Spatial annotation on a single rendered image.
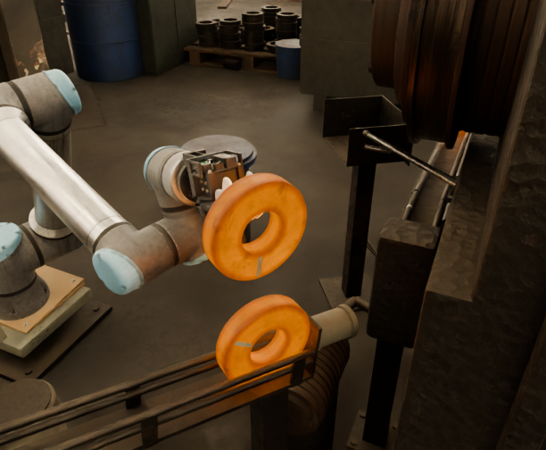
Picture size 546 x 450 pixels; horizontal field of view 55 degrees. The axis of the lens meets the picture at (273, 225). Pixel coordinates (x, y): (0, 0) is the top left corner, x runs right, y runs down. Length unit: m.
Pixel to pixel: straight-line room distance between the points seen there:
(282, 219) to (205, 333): 1.19
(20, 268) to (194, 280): 0.65
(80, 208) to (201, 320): 0.98
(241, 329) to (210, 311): 1.19
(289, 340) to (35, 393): 0.50
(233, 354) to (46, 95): 0.82
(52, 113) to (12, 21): 2.44
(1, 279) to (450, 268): 1.41
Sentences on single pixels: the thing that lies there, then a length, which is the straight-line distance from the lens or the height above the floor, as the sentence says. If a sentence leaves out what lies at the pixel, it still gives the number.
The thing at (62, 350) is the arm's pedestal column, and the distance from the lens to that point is 1.90.
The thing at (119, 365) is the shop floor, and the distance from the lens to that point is 1.82.
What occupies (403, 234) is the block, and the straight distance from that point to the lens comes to 0.92.
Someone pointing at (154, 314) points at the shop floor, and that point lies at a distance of 1.97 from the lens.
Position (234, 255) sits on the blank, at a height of 0.88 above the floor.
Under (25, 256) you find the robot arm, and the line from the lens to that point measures 1.80.
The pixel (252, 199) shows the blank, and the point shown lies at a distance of 0.67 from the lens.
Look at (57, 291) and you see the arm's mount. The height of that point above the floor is 0.14.
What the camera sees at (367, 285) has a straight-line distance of 2.07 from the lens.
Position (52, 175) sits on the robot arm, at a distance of 1.10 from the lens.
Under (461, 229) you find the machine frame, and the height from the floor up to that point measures 0.87.
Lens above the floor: 1.30
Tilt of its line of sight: 33 degrees down
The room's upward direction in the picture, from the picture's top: straight up
